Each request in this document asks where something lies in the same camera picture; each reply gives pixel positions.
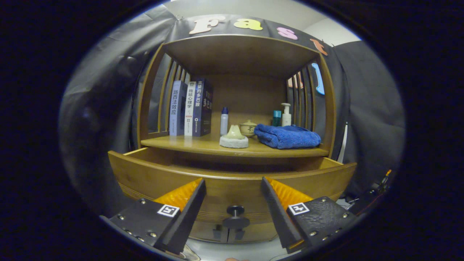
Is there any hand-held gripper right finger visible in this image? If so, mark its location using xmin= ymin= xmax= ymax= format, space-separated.
xmin=261 ymin=177 xmax=357 ymax=254

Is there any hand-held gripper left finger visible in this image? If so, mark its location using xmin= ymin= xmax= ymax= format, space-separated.
xmin=108 ymin=178 xmax=207 ymax=255

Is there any pale green and white ornament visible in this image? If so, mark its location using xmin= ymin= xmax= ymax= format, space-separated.
xmin=219 ymin=125 xmax=249 ymax=149

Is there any wooden cabinet door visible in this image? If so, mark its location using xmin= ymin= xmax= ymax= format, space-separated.
xmin=189 ymin=221 xmax=228 ymax=243
xmin=228 ymin=227 xmax=279 ymax=243

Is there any wooden countertop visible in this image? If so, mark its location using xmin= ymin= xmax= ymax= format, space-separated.
xmin=141 ymin=134 xmax=330 ymax=158

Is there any wooden cabinet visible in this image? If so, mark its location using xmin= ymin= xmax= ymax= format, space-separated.
xmin=137 ymin=34 xmax=337 ymax=244

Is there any blue folded towel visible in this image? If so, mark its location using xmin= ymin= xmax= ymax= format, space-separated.
xmin=254 ymin=124 xmax=322 ymax=150

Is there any beige lidded teacup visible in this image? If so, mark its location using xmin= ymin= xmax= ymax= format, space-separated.
xmin=240 ymin=120 xmax=258 ymax=138

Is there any white pump bottle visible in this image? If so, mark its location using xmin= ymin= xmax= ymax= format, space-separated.
xmin=281 ymin=103 xmax=292 ymax=127

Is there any white bottle with blue cap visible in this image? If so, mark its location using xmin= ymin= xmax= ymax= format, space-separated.
xmin=220 ymin=107 xmax=229 ymax=136

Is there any black device with orange tip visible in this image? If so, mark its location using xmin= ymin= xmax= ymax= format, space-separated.
xmin=368 ymin=169 xmax=393 ymax=198

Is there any white spine book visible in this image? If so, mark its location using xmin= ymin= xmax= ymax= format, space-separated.
xmin=184 ymin=81 xmax=197 ymax=137

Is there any pale blue book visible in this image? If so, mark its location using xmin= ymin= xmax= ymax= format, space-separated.
xmin=169 ymin=80 xmax=188 ymax=137

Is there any dark blue book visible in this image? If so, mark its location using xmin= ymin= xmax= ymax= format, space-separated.
xmin=192 ymin=78 xmax=214 ymax=137

